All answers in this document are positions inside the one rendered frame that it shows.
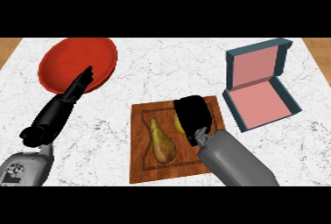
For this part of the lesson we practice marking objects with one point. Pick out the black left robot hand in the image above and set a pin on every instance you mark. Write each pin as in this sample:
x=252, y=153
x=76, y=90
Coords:
x=54, y=113

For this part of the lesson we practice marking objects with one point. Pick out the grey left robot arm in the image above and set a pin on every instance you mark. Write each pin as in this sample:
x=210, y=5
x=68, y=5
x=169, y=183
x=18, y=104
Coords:
x=27, y=167

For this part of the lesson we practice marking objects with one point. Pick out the brown wooden cutting board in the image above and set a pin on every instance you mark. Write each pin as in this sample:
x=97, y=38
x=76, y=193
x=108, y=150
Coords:
x=172, y=143

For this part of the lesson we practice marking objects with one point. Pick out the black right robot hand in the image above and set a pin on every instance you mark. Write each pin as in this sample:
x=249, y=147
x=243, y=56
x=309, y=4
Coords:
x=194, y=115

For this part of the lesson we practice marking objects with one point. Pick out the brown-green pear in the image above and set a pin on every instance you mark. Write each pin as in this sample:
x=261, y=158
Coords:
x=163, y=143

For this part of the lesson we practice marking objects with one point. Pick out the open teal and pink box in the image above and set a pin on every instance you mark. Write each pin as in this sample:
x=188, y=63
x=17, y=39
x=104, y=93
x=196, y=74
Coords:
x=259, y=87

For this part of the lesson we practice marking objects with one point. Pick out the red plate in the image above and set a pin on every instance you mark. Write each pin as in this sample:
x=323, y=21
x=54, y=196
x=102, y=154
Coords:
x=77, y=64

